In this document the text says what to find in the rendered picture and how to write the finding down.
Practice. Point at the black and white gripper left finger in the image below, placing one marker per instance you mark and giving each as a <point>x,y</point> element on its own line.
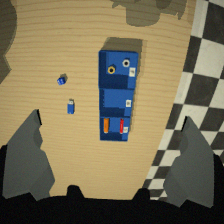
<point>25,173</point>

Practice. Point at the blue bin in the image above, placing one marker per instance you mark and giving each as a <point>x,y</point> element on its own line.
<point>116,92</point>

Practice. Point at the orange battery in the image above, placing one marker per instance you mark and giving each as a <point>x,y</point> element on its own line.
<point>106,125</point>

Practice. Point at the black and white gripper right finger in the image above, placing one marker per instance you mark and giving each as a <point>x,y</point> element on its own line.
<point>195,181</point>

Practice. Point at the blue die with white pips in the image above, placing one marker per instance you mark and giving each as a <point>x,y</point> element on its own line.
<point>61,81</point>

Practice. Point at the blue usb stick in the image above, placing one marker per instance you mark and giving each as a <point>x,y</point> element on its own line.
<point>70,107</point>

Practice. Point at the grey hex nut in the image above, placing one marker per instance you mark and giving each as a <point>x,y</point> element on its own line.
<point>125,63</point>

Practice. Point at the brass hex nut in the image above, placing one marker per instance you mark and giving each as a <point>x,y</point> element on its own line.
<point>111,69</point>

